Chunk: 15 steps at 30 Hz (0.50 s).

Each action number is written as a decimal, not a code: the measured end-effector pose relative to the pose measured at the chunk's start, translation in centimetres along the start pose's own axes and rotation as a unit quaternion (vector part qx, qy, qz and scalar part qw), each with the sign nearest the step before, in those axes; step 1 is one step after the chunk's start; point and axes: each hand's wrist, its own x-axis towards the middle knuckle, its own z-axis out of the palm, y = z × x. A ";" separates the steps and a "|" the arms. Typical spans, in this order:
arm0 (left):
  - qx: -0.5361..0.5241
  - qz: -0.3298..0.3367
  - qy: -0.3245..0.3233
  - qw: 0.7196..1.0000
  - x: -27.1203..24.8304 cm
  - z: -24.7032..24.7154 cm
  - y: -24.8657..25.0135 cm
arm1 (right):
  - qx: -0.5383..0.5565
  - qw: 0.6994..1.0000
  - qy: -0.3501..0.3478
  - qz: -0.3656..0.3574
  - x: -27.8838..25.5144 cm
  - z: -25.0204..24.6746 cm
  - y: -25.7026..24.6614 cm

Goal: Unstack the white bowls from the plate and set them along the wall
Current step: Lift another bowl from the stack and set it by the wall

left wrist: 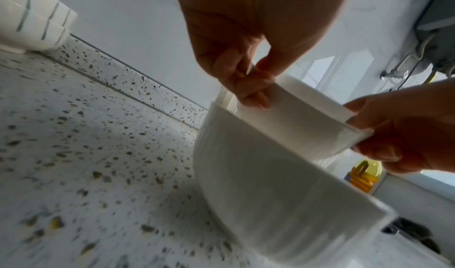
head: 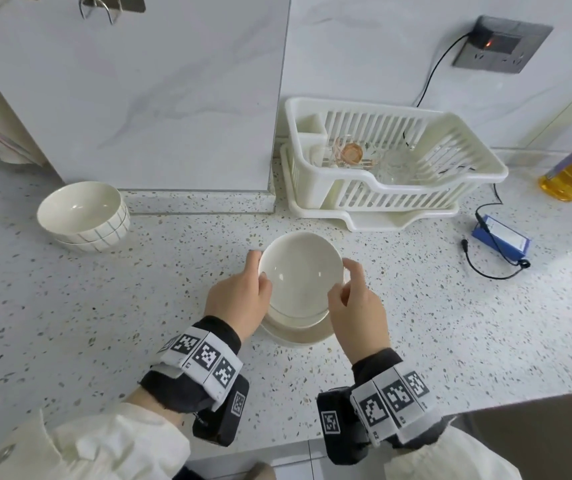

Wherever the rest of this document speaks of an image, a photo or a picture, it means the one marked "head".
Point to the person's right hand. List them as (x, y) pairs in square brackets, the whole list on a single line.
[(361, 319)]

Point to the person's left hand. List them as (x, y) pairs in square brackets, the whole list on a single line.
[(235, 302)]

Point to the person's right thumb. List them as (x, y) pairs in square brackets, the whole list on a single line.
[(337, 297)]

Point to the person's left thumb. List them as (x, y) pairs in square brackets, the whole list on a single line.
[(265, 288)]

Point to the plain white bowl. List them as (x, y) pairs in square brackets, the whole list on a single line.
[(293, 335), (300, 274)]

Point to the person's right forearm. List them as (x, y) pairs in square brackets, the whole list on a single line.
[(441, 454)]

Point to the person's left forearm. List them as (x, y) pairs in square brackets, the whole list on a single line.
[(106, 439)]

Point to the marker band on left wrist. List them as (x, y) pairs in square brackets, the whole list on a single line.
[(203, 357)]

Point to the marker band on wrist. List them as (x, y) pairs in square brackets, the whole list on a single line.
[(203, 357), (393, 399)]

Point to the marker band on right wrist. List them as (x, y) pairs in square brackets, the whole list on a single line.
[(393, 399)]

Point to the clear glass bowl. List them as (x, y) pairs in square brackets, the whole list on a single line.
[(395, 167)]

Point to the clear glass cup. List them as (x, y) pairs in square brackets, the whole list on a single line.
[(348, 153)]

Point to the white plastic dish rack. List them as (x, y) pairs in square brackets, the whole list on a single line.
[(391, 144)]

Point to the blue power adapter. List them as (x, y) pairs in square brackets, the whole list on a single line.
[(501, 238)]

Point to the white bowl with striped outside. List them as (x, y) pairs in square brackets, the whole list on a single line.
[(93, 243), (81, 209)]

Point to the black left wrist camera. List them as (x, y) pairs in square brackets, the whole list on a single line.
[(223, 417)]

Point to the grey wall socket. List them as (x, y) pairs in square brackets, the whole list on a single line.
[(503, 44)]

